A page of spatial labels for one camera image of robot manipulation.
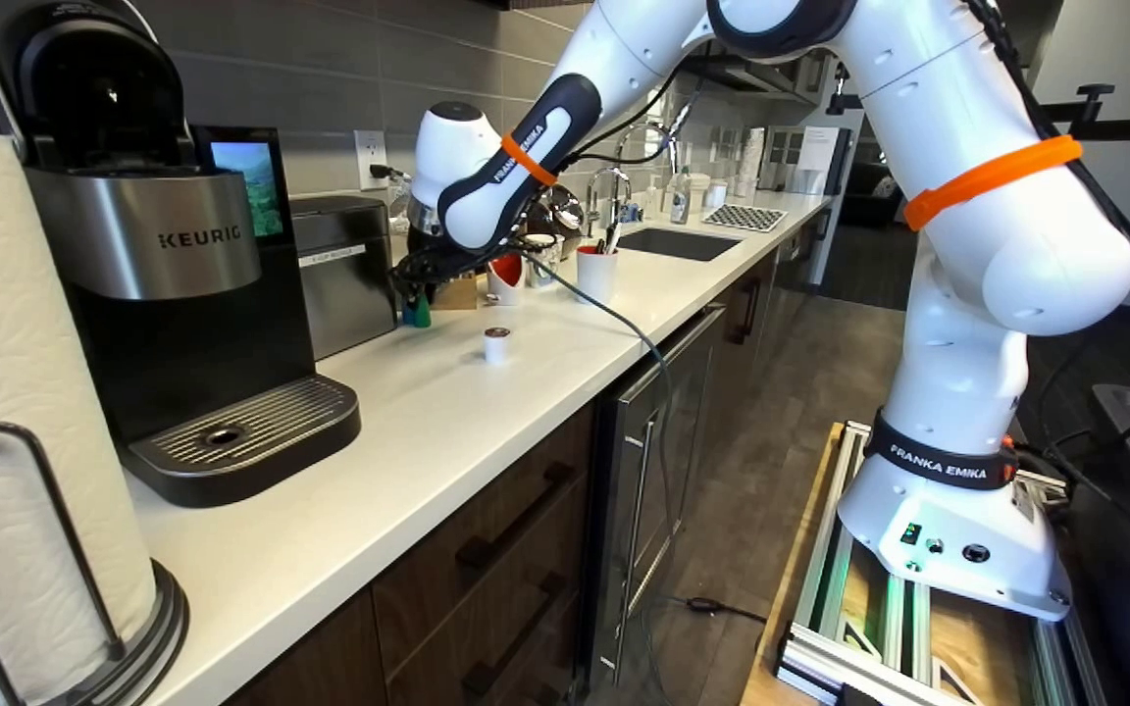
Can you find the white paper towel roll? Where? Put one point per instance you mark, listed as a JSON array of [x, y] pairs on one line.
[[46, 386]]

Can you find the white wall outlet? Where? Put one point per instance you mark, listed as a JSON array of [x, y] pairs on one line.
[[369, 155]]

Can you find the black Keurig coffee maker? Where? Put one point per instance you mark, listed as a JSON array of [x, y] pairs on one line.
[[178, 259]]

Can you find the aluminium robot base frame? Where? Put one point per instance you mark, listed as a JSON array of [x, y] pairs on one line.
[[850, 634]]

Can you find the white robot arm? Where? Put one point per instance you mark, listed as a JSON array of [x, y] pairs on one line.
[[1012, 245]]

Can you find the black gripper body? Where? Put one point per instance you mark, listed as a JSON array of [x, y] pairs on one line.
[[434, 259]]

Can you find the coffee pod cup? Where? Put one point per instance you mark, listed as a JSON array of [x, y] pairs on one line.
[[495, 344]]

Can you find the black kitchen sink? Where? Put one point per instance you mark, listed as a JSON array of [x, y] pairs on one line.
[[676, 245]]

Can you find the green block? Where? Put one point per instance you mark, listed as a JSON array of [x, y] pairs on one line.
[[418, 317]]

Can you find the broken white red mug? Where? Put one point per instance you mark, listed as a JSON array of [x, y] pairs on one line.
[[505, 279]]

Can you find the white mug red handle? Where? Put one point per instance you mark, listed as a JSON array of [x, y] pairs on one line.
[[599, 271]]

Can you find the black paper towel holder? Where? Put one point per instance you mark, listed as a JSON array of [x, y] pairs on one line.
[[61, 641]]

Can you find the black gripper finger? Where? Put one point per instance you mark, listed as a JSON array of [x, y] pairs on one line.
[[427, 304], [407, 312]]

